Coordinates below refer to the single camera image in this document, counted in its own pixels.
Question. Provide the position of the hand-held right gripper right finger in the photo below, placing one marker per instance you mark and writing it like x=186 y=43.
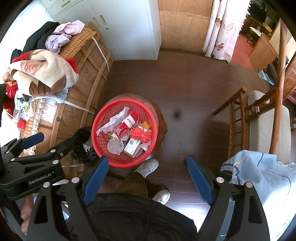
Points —
x=200 y=180

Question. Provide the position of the plywood side cabinet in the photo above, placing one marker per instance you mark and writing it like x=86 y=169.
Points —
x=263 y=53

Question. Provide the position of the white shoe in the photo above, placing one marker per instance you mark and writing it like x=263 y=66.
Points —
x=146 y=166
x=161 y=196

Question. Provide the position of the white tissue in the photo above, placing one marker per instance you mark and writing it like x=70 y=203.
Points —
x=113 y=120

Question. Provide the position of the red yarn bundle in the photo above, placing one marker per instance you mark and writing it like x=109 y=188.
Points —
x=138 y=134

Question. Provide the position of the black plastic bag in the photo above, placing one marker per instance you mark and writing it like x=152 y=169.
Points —
x=81 y=139

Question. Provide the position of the woven bamboo mat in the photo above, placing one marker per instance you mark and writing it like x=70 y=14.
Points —
x=76 y=44

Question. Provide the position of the wooden chair beige cushion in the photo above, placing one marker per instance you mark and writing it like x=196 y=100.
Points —
x=261 y=120

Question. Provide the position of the person's olive trouser leg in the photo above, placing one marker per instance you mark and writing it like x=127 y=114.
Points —
x=134 y=185

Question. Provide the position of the large wooden crate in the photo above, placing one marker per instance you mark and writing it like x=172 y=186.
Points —
x=87 y=76

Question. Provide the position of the white label carton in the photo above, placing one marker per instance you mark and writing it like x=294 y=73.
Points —
x=131 y=146

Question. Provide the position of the white metal cabinet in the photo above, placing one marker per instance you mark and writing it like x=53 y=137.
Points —
x=129 y=27

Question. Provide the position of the person's black jacket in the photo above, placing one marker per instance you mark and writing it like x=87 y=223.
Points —
x=138 y=217

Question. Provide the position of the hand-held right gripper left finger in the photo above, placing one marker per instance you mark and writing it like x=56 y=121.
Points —
x=96 y=180

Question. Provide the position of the black garment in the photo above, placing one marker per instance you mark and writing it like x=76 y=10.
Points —
x=37 y=37

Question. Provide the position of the red plastic mesh basket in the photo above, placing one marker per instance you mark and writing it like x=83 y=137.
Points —
x=101 y=139

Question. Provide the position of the person's left hand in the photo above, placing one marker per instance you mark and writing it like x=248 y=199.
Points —
x=26 y=215

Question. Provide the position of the patterned lace cloth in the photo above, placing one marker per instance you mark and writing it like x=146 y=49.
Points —
x=39 y=113

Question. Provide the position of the red pompom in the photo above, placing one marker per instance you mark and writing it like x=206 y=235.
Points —
x=22 y=124

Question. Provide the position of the blue checked tablecloth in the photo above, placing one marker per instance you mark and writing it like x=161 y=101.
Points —
x=272 y=180

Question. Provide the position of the floral fleece blanket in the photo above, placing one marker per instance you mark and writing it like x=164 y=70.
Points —
x=41 y=67

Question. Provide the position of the lilac cloth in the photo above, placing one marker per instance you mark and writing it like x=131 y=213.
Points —
x=55 y=41

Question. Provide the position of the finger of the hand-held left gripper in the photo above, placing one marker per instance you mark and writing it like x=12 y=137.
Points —
x=32 y=139
x=62 y=148

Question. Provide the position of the clear plastic cup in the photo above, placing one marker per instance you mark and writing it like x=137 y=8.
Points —
x=115 y=147

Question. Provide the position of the white floral curtain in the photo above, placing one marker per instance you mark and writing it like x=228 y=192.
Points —
x=219 y=27

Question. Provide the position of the round wooden stool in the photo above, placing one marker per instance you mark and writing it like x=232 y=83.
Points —
x=161 y=129

